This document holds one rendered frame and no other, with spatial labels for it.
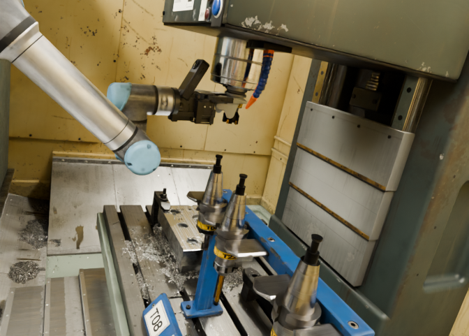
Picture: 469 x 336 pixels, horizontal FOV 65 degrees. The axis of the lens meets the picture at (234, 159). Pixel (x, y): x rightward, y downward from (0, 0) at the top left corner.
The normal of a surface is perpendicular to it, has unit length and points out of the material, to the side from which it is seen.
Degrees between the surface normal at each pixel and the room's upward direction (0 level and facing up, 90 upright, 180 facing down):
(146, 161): 90
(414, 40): 90
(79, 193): 24
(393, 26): 90
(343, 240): 90
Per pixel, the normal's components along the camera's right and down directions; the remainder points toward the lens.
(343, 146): -0.89, -0.06
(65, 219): 0.34, -0.73
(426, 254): 0.41, 0.33
